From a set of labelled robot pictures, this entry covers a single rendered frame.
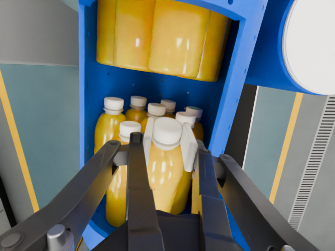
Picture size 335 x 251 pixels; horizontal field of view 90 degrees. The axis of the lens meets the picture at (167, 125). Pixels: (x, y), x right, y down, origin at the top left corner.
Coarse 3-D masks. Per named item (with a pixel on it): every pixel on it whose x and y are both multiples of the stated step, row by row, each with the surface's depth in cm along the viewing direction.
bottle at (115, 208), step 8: (120, 136) 30; (128, 136) 30; (120, 168) 30; (120, 176) 31; (112, 184) 32; (120, 184) 31; (112, 192) 32; (120, 192) 32; (112, 200) 33; (120, 200) 32; (112, 208) 33; (120, 208) 33; (112, 216) 34; (120, 216) 33; (112, 224) 34; (120, 224) 34
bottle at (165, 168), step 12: (156, 144) 21; (168, 144) 22; (156, 156) 22; (168, 156) 22; (180, 156) 23; (156, 168) 22; (168, 168) 22; (180, 168) 23; (156, 180) 22; (168, 180) 23; (180, 180) 26; (156, 192) 24; (168, 192) 24; (156, 204) 25; (168, 204) 27
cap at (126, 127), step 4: (120, 124) 30; (124, 124) 31; (128, 124) 31; (132, 124) 31; (136, 124) 32; (140, 124) 32; (120, 128) 30; (124, 128) 30; (128, 128) 29; (132, 128) 30; (136, 128) 30; (140, 128) 31; (120, 132) 31; (124, 132) 30; (128, 132) 30
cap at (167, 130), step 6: (156, 120) 22; (162, 120) 22; (168, 120) 23; (174, 120) 23; (156, 126) 21; (162, 126) 21; (168, 126) 21; (174, 126) 22; (180, 126) 22; (156, 132) 21; (162, 132) 20; (168, 132) 20; (174, 132) 20; (180, 132) 21; (156, 138) 21; (162, 138) 21; (168, 138) 21; (174, 138) 21
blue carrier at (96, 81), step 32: (96, 0) 29; (192, 0) 17; (224, 0) 17; (256, 0) 19; (96, 32) 31; (256, 32) 22; (96, 64) 33; (224, 64) 36; (96, 96) 35; (128, 96) 44; (192, 96) 44; (224, 96) 22; (224, 128) 25; (96, 224) 35
